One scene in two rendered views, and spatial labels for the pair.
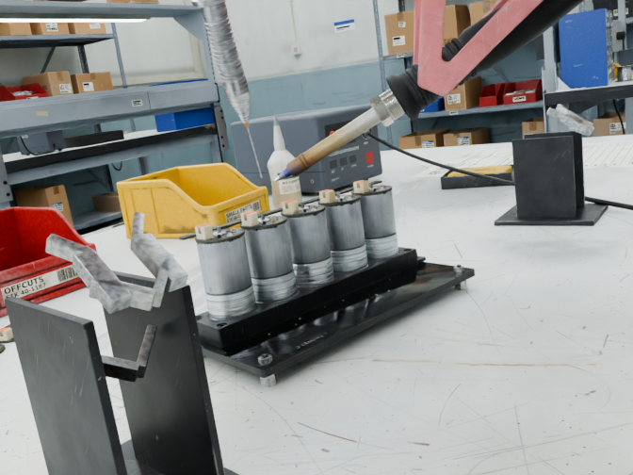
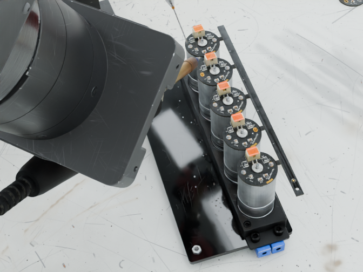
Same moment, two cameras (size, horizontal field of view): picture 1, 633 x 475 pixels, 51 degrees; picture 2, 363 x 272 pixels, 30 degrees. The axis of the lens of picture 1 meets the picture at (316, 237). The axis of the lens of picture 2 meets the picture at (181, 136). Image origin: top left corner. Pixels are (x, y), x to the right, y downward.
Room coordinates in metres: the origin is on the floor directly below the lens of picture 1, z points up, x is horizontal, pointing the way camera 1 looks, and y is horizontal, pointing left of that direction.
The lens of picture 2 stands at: (0.47, -0.26, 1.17)
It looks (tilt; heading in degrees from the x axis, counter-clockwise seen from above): 54 degrees down; 119
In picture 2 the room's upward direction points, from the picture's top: 6 degrees counter-clockwise
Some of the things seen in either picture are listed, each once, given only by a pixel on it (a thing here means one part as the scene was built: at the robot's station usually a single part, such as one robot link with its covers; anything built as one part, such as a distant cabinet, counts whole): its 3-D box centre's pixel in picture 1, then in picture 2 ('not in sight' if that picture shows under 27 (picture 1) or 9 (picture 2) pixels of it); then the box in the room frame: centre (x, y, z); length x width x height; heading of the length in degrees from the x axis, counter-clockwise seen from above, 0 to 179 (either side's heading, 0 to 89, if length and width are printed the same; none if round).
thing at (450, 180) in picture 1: (479, 175); not in sight; (0.71, -0.19, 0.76); 0.07 x 0.05 x 0.02; 65
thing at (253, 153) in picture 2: (362, 186); (253, 155); (0.39, -0.03, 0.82); 0.01 x 0.01 x 0.01; 40
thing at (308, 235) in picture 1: (309, 252); (228, 123); (0.36, 0.01, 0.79); 0.02 x 0.02 x 0.05
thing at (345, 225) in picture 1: (344, 239); (241, 154); (0.38, -0.02, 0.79); 0.02 x 0.02 x 0.05
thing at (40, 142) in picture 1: (41, 141); not in sight; (2.94, 1.13, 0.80); 0.15 x 0.12 x 0.10; 74
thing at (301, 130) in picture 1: (306, 151); not in sight; (0.85, 0.00, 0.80); 0.15 x 0.12 x 0.10; 46
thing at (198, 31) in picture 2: (205, 231); (199, 32); (0.32, 0.05, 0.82); 0.01 x 0.01 x 0.01; 40
